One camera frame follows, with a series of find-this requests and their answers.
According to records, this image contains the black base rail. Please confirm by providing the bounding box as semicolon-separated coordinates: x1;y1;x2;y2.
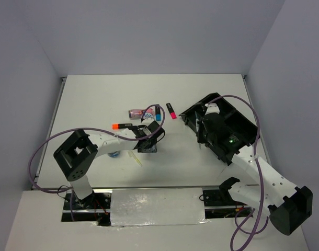
61;187;251;227

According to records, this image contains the blue highlighter marker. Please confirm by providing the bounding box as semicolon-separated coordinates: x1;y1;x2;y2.
155;105;162;121

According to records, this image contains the pink highlighter marker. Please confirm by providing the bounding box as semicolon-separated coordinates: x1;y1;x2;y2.
166;103;177;119

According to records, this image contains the black organizer tray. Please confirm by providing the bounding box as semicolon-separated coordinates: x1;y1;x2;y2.
179;93;257;165

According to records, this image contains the pink glue bottle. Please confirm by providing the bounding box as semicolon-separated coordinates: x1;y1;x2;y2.
128;108;154;120

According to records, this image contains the purple cable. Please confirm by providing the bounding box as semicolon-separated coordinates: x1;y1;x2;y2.
208;95;269;251
27;104;166;193

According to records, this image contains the yellow pen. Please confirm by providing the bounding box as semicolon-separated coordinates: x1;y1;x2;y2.
128;151;142;166

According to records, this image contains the orange highlighter marker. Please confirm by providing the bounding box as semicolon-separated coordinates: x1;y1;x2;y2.
112;123;133;130

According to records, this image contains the blue paint jar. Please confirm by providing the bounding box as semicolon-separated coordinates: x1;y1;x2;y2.
141;112;154;126
107;151;121;158

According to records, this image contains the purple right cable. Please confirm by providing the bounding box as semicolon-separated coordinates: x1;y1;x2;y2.
208;95;269;251

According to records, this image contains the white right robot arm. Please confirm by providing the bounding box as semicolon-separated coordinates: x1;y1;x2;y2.
197;111;313;236

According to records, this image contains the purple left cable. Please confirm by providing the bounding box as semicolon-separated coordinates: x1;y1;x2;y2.
27;104;166;193

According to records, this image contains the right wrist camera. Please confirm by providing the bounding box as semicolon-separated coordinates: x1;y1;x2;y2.
204;103;220;115

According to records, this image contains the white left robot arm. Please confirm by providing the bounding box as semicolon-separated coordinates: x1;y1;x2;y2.
53;121;165;209

